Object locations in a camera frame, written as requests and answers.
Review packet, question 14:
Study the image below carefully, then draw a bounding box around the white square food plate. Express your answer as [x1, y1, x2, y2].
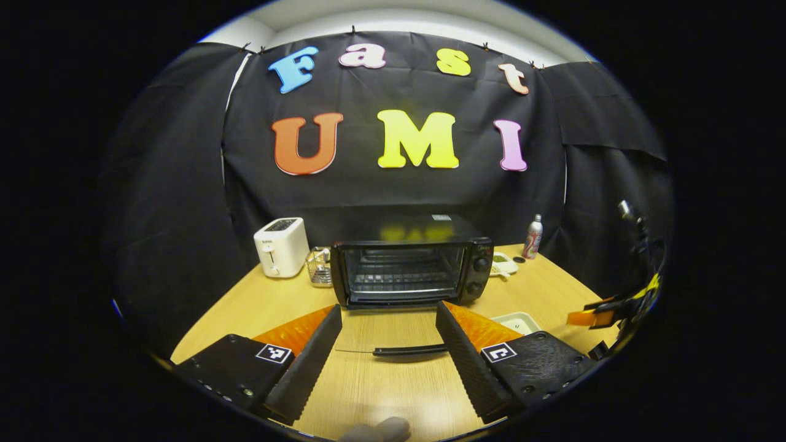
[491, 312, 541, 336]

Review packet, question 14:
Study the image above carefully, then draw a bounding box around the white toaster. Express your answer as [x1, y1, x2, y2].
[254, 217, 310, 279]

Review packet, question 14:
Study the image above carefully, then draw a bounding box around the black backdrop cloth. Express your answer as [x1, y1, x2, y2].
[101, 31, 676, 360]

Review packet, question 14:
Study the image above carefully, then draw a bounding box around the black electric oven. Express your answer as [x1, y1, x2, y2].
[330, 214, 495, 358]

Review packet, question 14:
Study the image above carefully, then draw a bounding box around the white divided dish with grains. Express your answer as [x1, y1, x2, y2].
[490, 252, 520, 279]

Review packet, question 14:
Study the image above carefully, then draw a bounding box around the wire basket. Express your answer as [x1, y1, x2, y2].
[305, 247, 333, 288]

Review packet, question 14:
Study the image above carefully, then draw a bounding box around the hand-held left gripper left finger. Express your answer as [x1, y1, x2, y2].
[175, 304, 343, 425]

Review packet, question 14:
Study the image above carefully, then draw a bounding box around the red and white bottle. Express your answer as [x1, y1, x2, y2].
[523, 214, 543, 260]

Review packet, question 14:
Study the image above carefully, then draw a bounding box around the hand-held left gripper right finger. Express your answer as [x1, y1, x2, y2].
[436, 301, 597, 424]

